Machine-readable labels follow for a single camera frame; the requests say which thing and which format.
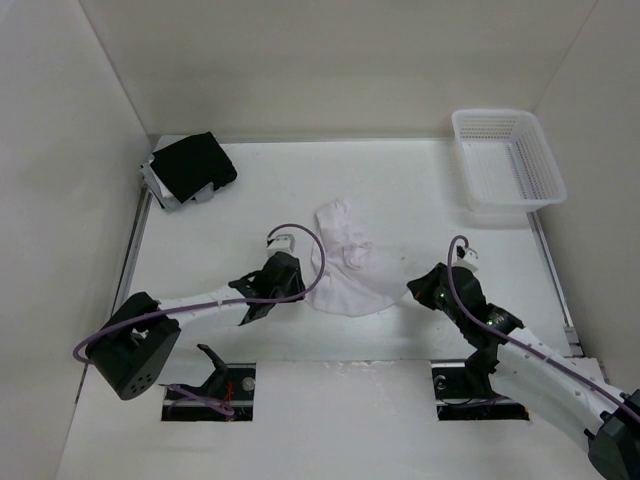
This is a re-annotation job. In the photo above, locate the white tank top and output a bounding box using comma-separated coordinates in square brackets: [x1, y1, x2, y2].
[307, 199, 407, 318]

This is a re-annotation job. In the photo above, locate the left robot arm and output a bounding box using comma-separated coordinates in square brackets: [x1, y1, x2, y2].
[85, 252, 305, 400]

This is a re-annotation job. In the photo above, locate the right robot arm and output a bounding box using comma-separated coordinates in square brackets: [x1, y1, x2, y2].
[407, 263, 639, 479]

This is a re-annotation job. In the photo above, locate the folded black tank top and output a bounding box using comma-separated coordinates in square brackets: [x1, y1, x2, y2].
[149, 131, 238, 205]

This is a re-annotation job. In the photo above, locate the white plastic basket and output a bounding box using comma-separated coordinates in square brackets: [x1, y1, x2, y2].
[451, 109, 567, 214]

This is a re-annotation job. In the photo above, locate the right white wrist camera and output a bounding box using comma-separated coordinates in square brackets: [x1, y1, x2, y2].
[453, 245, 479, 273]

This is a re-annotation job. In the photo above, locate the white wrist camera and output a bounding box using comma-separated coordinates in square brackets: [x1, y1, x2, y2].
[453, 245, 479, 273]
[266, 233, 296, 258]

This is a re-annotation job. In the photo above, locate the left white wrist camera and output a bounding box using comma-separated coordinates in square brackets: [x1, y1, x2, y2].
[266, 233, 296, 258]

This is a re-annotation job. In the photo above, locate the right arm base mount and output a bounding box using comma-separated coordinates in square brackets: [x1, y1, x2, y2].
[431, 346, 530, 421]

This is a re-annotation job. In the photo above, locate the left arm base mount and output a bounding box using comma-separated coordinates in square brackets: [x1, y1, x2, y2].
[161, 344, 257, 422]

